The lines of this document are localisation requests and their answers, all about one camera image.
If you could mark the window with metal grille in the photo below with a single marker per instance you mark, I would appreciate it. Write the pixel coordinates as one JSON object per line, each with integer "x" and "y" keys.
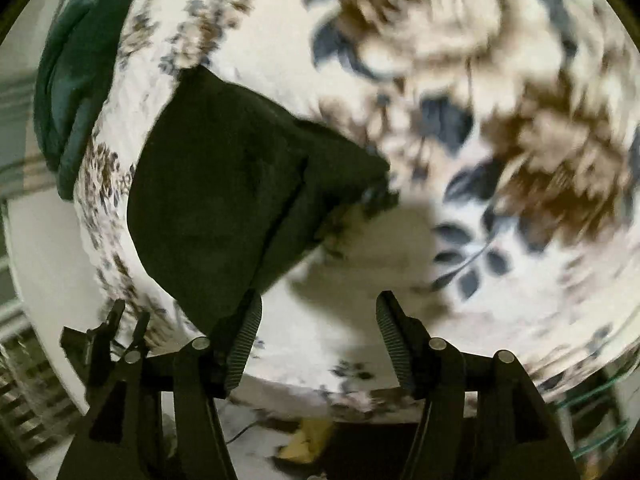
{"x": 37, "y": 413}

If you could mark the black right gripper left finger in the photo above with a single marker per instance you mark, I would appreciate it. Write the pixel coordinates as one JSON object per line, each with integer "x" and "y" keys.
{"x": 156, "y": 416}

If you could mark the black garment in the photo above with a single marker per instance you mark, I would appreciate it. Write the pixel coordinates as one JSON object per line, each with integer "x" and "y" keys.
{"x": 230, "y": 191}

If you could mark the dark green folded duvet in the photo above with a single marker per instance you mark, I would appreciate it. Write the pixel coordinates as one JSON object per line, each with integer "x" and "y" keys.
{"x": 74, "y": 77}

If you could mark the floral bed blanket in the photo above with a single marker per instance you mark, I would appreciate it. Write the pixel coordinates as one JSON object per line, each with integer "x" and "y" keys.
{"x": 509, "y": 217}

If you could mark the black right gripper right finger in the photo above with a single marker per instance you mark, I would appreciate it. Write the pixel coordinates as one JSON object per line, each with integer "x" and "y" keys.
{"x": 483, "y": 418}

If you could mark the grey green curtain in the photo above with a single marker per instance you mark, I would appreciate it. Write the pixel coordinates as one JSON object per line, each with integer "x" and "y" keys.
{"x": 23, "y": 168}

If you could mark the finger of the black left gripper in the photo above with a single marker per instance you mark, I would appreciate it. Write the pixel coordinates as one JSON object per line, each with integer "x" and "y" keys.
{"x": 112, "y": 319}
{"x": 138, "y": 343}

